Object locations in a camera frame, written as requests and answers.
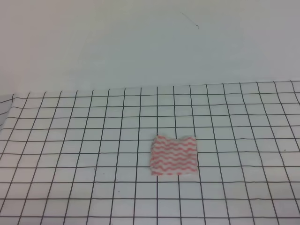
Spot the pink wavy striped towel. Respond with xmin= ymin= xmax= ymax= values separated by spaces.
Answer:
xmin=150 ymin=135 xmax=198 ymax=176

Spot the white grid tablecloth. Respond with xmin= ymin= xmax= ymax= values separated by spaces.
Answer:
xmin=0 ymin=81 xmax=300 ymax=225

